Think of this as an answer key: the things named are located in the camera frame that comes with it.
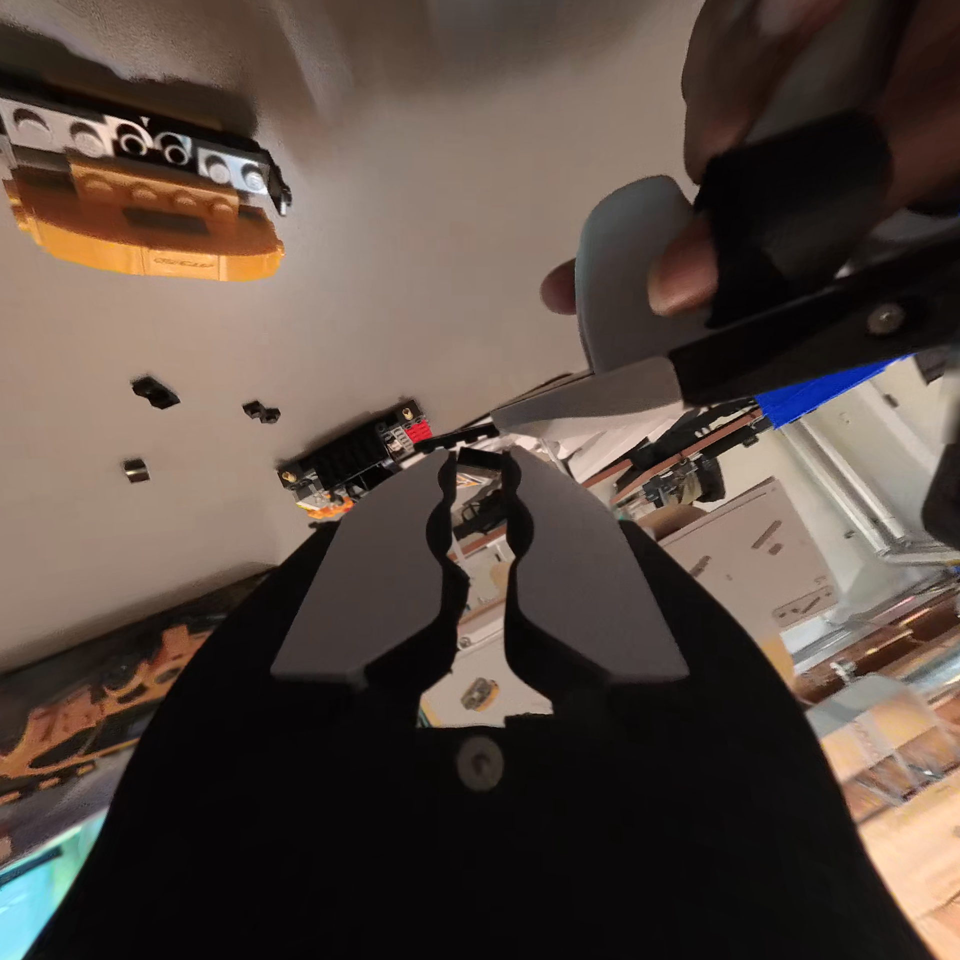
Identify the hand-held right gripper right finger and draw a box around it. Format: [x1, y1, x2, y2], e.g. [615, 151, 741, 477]
[502, 448, 691, 687]

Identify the grey desk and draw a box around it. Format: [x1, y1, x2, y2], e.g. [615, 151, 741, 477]
[0, 0, 721, 672]

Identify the black toy car chassis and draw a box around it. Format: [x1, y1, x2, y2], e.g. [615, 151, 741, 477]
[277, 397, 438, 524]

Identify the blue plastic storage bin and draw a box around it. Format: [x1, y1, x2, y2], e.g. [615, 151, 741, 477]
[753, 358, 925, 430]

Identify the toy car set box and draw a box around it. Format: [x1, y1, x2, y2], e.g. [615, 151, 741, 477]
[0, 570, 228, 808]

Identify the white cabinet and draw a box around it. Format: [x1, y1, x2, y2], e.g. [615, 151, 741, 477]
[660, 480, 843, 640]

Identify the person's left hand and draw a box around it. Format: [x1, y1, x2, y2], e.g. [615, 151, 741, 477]
[540, 0, 960, 318]

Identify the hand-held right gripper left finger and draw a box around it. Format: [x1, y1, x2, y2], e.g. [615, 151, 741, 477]
[270, 448, 471, 689]

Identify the long black brick plate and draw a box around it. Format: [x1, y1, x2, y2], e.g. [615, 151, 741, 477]
[414, 422, 502, 457]

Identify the orange grey black brick assembly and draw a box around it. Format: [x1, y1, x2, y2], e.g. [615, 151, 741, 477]
[0, 71, 294, 285]

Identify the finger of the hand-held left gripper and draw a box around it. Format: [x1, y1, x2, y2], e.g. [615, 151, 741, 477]
[489, 357, 685, 438]

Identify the small black tile brick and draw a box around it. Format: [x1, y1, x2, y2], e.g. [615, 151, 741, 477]
[130, 375, 182, 411]

